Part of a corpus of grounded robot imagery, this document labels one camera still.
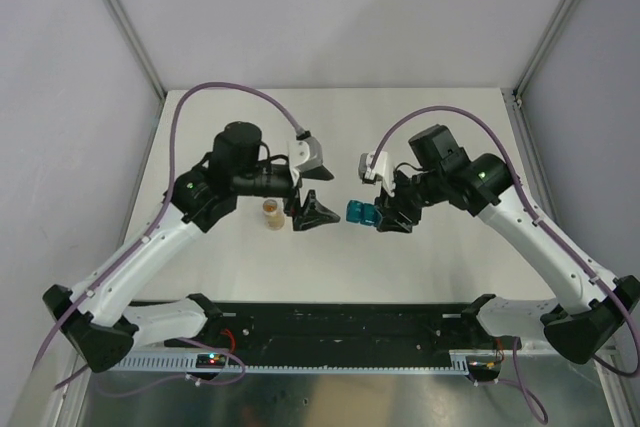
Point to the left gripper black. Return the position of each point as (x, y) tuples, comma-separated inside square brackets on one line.
[(313, 213)]

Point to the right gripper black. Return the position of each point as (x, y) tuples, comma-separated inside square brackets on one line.
[(392, 207)]

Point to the teal weekly pill organizer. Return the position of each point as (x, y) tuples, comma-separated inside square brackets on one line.
[(362, 213)]

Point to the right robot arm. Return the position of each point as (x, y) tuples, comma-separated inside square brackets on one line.
[(589, 301)]

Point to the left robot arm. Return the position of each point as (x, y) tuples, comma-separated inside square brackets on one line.
[(97, 315)]

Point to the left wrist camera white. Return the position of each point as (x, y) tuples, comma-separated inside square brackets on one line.
[(305, 149)]

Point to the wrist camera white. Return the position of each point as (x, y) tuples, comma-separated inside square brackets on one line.
[(305, 149), (376, 168)]

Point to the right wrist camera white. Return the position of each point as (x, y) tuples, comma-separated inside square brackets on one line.
[(376, 168)]

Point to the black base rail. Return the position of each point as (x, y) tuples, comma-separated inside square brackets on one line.
[(369, 336)]

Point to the left aluminium frame post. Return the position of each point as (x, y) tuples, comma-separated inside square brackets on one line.
[(129, 34)]

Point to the aluminium frame post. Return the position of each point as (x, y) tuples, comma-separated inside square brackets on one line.
[(129, 34), (554, 28)]

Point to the right aluminium frame post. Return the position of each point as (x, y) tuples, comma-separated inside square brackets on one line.
[(554, 28)]

